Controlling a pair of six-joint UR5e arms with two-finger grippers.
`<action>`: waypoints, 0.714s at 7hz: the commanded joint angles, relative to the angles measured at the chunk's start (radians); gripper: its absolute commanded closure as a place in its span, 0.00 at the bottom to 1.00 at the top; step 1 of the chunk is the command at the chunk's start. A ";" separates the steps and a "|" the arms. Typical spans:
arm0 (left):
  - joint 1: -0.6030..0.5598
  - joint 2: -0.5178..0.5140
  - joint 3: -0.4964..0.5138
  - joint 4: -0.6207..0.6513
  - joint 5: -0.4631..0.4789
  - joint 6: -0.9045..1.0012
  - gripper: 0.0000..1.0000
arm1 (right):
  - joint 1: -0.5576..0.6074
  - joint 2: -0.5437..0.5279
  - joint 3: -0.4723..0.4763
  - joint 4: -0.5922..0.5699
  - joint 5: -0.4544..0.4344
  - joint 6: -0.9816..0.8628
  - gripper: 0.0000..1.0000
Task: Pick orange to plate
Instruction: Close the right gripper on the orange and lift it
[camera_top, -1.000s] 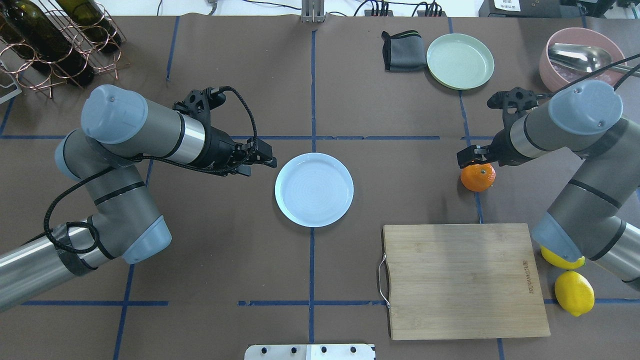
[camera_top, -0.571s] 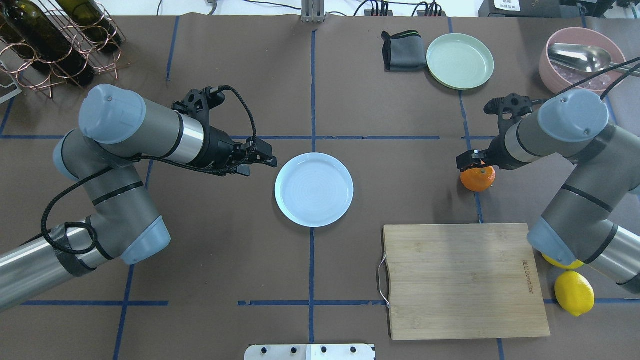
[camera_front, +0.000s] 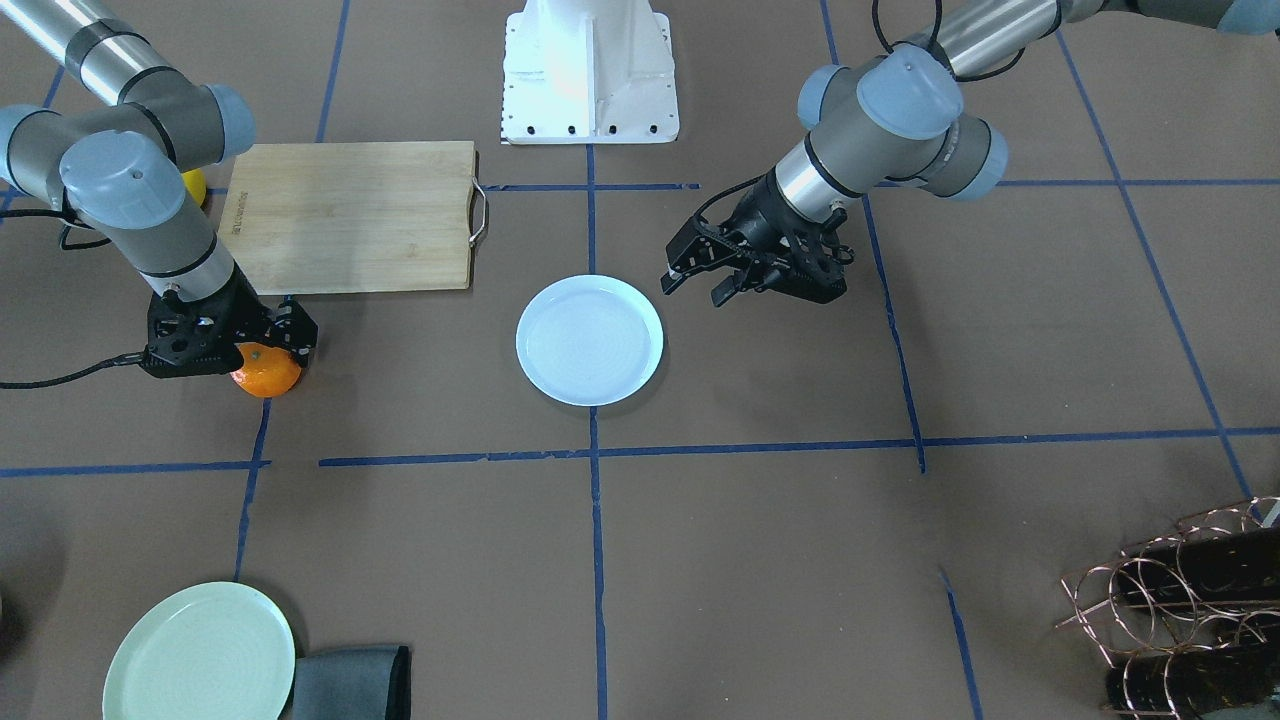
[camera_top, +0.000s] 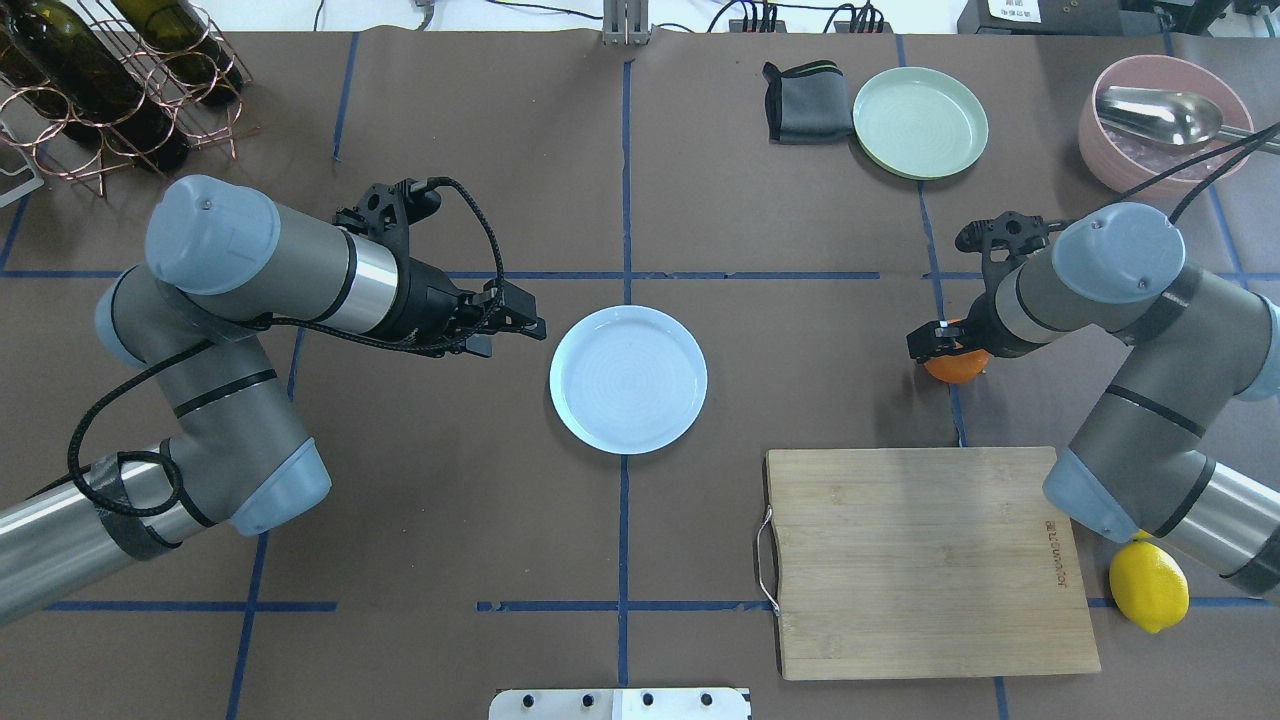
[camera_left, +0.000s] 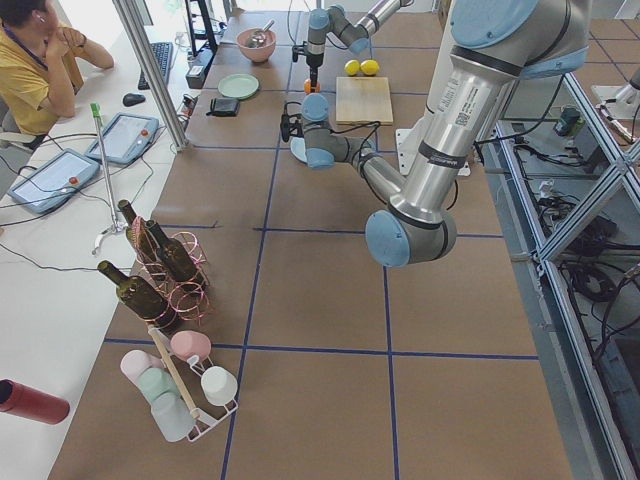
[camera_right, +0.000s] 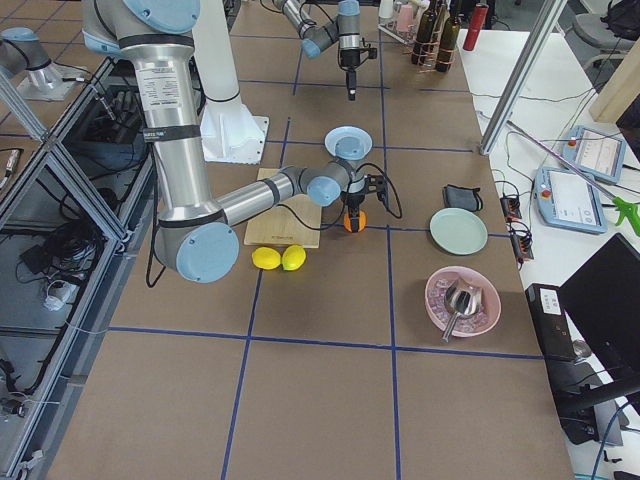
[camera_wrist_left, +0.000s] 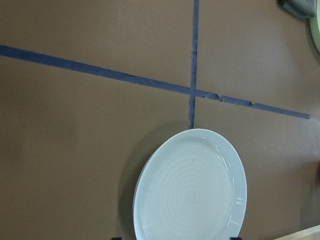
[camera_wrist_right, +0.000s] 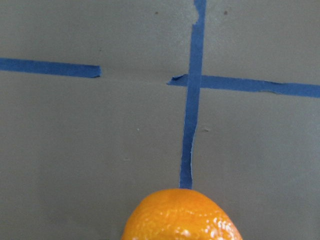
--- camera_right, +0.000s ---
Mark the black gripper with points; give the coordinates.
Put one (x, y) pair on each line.
(355, 201)
(348, 59)

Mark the orange fruit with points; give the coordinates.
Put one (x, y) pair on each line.
(363, 221)

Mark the light blue plate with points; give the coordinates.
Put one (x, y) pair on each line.
(348, 142)

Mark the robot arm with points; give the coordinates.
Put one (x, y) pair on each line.
(343, 30)
(184, 67)

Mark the mint green plate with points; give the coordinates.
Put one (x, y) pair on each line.
(458, 231)

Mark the wooden cutting board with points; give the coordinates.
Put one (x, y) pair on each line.
(282, 227)

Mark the yellow lemon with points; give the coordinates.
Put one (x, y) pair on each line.
(293, 258)
(266, 258)

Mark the white cup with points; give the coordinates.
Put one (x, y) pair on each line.
(386, 9)

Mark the dark glass wine bottle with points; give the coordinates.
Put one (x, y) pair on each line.
(424, 32)

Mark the pink cup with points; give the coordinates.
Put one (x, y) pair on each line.
(405, 19)

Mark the black folded cloth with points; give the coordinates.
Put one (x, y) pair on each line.
(462, 197)

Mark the pink bowl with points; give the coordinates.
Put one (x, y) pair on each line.
(482, 322)

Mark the metal scoop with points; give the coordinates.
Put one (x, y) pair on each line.
(462, 300)

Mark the red cylinder bottle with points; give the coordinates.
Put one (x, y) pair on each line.
(476, 24)

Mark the teach pendant tablet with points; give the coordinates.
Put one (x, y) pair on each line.
(567, 201)
(595, 152)

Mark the black box device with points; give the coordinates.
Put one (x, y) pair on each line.
(550, 322)

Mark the black computer monitor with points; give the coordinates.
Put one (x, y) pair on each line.
(602, 300)

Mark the green tipped reach stick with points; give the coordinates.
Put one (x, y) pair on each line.
(627, 210)

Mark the white wire cup rack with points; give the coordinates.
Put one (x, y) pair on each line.
(389, 26)

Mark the copper wire bottle rack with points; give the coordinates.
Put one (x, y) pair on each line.
(436, 55)

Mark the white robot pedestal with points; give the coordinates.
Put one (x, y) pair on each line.
(230, 133)

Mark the aluminium frame post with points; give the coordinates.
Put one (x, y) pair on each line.
(542, 28)

